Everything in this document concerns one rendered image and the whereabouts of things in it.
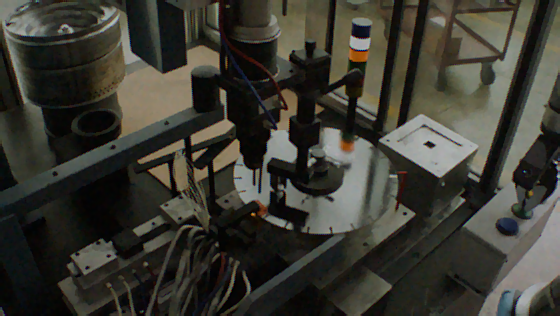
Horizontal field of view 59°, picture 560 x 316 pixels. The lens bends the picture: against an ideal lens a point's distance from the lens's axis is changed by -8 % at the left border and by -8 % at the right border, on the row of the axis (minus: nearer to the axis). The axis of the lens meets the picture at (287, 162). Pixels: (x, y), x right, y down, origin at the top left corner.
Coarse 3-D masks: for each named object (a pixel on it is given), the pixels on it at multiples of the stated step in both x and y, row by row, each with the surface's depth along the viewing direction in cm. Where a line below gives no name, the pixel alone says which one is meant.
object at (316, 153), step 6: (330, 144) 107; (318, 150) 104; (324, 150) 105; (312, 156) 103; (318, 156) 103; (324, 156) 103; (312, 162) 102; (318, 162) 103; (324, 162) 104; (330, 162) 102; (336, 162) 102; (318, 168) 104
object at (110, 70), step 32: (64, 0) 141; (96, 0) 141; (32, 32) 132; (64, 32) 132; (96, 32) 124; (32, 64) 124; (64, 64) 124; (96, 64) 129; (32, 96) 132; (64, 96) 129; (96, 96) 134; (64, 128) 140
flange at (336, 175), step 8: (296, 160) 108; (336, 160) 109; (312, 168) 104; (320, 168) 104; (328, 168) 105; (336, 168) 107; (320, 176) 104; (328, 176) 105; (336, 176) 105; (296, 184) 104; (304, 184) 103; (312, 184) 103; (320, 184) 103; (328, 184) 103; (336, 184) 103; (320, 192) 103
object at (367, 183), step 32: (320, 128) 119; (288, 160) 110; (352, 160) 111; (384, 160) 111; (256, 192) 102; (288, 192) 102; (352, 192) 103; (384, 192) 103; (288, 224) 96; (320, 224) 96; (352, 224) 96
